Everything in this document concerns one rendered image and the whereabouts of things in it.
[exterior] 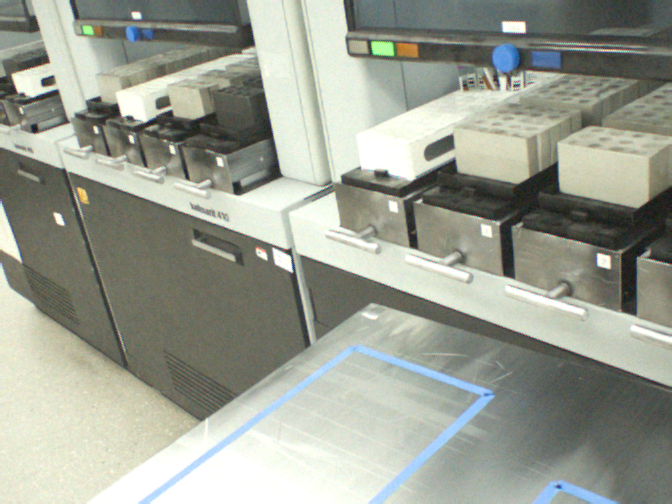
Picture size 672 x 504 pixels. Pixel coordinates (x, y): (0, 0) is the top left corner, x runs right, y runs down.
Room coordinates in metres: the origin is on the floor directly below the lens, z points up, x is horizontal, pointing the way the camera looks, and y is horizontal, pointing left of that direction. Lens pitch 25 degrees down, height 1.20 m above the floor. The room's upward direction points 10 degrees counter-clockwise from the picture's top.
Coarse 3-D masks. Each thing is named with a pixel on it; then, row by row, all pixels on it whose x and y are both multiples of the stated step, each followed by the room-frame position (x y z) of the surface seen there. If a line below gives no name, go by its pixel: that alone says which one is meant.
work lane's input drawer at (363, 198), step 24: (360, 168) 1.08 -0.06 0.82; (336, 192) 1.07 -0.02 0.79; (360, 192) 1.03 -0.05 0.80; (384, 192) 1.00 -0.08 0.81; (408, 192) 0.99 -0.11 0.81; (360, 216) 1.04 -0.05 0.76; (384, 216) 1.00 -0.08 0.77; (408, 216) 0.97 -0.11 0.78; (336, 240) 1.02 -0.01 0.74; (360, 240) 0.98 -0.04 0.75; (384, 240) 1.00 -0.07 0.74; (408, 240) 0.97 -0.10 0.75
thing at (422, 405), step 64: (384, 320) 0.65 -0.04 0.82; (256, 384) 0.59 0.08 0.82; (320, 384) 0.57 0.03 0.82; (384, 384) 0.55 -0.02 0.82; (448, 384) 0.54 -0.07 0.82; (512, 384) 0.52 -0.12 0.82; (576, 384) 0.51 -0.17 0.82; (640, 384) 0.49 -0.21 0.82; (192, 448) 0.51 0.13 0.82; (256, 448) 0.50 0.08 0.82; (320, 448) 0.49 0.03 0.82; (384, 448) 0.47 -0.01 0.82; (448, 448) 0.46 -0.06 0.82; (512, 448) 0.45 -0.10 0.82; (576, 448) 0.44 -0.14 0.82; (640, 448) 0.43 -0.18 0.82
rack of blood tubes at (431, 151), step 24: (456, 96) 1.18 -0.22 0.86; (480, 96) 1.17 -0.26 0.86; (504, 96) 1.14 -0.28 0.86; (408, 120) 1.11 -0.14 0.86; (432, 120) 1.09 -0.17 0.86; (456, 120) 1.07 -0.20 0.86; (360, 144) 1.08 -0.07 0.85; (384, 144) 1.04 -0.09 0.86; (408, 144) 1.01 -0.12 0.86; (432, 144) 1.15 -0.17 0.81; (384, 168) 1.04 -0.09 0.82; (408, 168) 1.01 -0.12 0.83
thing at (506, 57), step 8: (496, 48) 0.90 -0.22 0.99; (504, 48) 0.89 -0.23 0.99; (512, 48) 0.89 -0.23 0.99; (496, 56) 0.90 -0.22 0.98; (504, 56) 0.89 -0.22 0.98; (512, 56) 0.88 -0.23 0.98; (496, 64) 0.90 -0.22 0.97; (504, 64) 0.89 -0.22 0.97; (512, 64) 0.88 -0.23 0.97; (504, 72) 0.89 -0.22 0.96
